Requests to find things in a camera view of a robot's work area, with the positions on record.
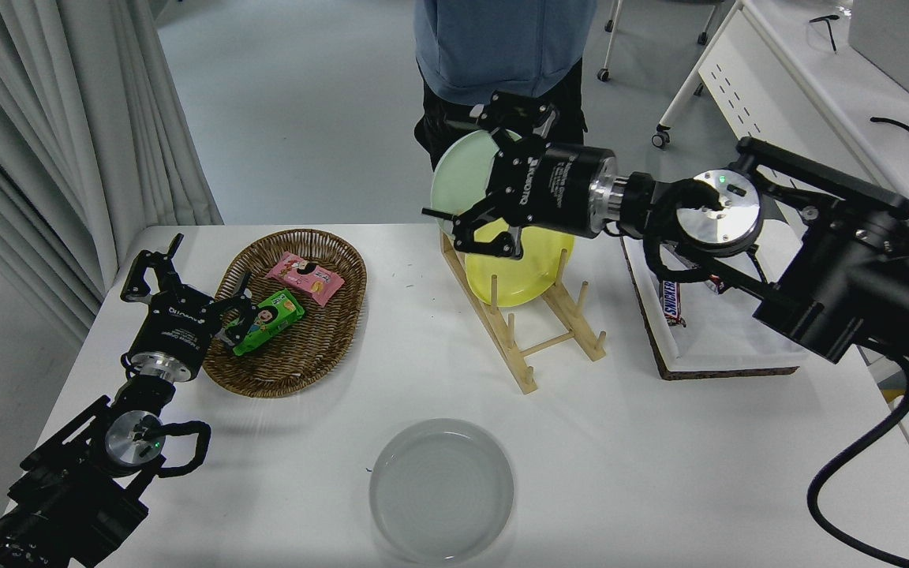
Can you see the black glasses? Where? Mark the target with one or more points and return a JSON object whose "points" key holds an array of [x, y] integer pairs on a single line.
{"points": [[824, 17]]}

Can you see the silver laptop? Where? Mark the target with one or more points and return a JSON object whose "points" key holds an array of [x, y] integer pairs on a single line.
{"points": [[896, 39]]}

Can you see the long Snickers bar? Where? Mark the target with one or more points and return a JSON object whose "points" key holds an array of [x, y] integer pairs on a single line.
{"points": [[713, 284]]}

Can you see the brown wicker basket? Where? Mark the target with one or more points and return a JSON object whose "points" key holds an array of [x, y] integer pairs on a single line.
{"points": [[320, 339]]}

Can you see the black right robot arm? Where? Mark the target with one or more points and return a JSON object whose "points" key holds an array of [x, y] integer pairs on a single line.
{"points": [[857, 268]]}

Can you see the wooden plate rack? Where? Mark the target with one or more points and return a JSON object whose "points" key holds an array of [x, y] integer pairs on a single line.
{"points": [[524, 384]]}

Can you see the pale green plate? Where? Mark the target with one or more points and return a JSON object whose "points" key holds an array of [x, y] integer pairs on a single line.
{"points": [[458, 181]]}

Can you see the pink snack pack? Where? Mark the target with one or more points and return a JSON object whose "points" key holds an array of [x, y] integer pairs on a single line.
{"points": [[297, 272]]}

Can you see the yellow plate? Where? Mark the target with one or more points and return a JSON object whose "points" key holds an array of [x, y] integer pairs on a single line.
{"points": [[537, 272]]}

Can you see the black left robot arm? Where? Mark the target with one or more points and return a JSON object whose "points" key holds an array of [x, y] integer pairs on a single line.
{"points": [[68, 489]]}

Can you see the pale grey curtain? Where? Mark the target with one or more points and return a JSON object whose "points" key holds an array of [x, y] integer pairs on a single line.
{"points": [[68, 118]]}

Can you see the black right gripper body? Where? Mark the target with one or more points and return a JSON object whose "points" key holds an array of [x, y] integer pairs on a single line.
{"points": [[553, 189]]}

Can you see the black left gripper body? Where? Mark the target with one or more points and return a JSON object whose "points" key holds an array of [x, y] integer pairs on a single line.
{"points": [[178, 331]]}

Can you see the white tray with cork base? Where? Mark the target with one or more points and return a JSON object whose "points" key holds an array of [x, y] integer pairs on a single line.
{"points": [[715, 347]]}

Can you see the green snack pack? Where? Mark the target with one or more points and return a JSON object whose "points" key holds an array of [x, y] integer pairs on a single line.
{"points": [[277, 312]]}

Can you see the white perforated desk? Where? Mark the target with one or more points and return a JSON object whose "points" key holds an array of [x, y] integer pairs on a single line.
{"points": [[817, 102]]}

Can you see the grey plate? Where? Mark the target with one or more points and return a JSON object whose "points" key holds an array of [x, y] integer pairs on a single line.
{"points": [[439, 493]]}

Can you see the short Snickers bar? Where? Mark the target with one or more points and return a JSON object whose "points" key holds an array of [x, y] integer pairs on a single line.
{"points": [[671, 304]]}

